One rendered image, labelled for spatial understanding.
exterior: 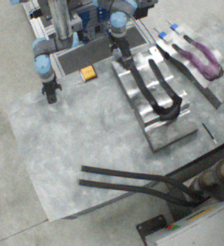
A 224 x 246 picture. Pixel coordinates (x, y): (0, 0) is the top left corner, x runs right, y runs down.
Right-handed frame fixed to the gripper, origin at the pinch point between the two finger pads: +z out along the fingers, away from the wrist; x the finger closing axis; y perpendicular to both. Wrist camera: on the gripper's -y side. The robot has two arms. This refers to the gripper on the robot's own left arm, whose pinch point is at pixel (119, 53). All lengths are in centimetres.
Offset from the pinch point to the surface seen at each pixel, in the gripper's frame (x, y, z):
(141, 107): 4.1, -34.9, -7.9
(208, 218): 9, -94, -62
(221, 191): -13, -90, -19
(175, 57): -27.2, -13.4, -1.8
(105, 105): 17.9, -23.3, 4.7
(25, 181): 89, -27, 85
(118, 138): 18.5, -41.6, 4.8
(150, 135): 4.4, -47.7, -1.2
